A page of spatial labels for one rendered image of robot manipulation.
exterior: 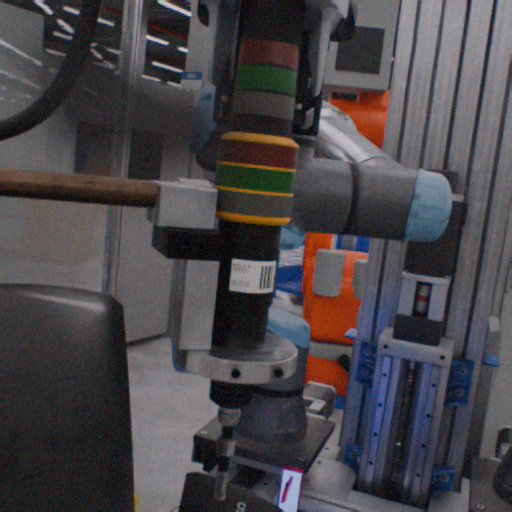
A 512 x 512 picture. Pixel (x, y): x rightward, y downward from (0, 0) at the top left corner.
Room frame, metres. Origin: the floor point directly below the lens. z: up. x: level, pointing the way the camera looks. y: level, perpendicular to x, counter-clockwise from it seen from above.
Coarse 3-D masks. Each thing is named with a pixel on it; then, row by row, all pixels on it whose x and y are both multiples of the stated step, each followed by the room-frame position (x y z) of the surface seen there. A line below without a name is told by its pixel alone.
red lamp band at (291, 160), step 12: (228, 144) 0.32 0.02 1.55; (240, 144) 0.32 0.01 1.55; (252, 144) 0.32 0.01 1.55; (264, 144) 0.32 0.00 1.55; (228, 156) 0.32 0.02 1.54; (240, 156) 0.32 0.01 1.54; (252, 156) 0.32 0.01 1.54; (264, 156) 0.32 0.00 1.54; (276, 156) 0.32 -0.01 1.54; (288, 156) 0.32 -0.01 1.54; (288, 168) 0.32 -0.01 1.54
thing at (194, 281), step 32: (160, 192) 0.30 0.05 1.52; (192, 192) 0.31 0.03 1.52; (160, 224) 0.30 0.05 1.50; (192, 224) 0.31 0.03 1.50; (192, 256) 0.30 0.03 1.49; (192, 288) 0.31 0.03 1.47; (192, 320) 0.31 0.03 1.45; (192, 352) 0.31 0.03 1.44; (224, 352) 0.31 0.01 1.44; (256, 352) 0.32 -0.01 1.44; (288, 352) 0.33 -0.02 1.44
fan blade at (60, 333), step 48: (0, 288) 0.43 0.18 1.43; (48, 288) 0.45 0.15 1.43; (0, 336) 0.40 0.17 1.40; (48, 336) 0.42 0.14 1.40; (96, 336) 0.44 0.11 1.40; (0, 384) 0.38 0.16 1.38; (48, 384) 0.39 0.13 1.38; (96, 384) 0.41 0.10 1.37; (0, 432) 0.35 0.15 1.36; (48, 432) 0.36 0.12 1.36; (96, 432) 0.38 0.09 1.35; (0, 480) 0.33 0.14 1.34; (48, 480) 0.34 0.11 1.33; (96, 480) 0.35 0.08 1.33
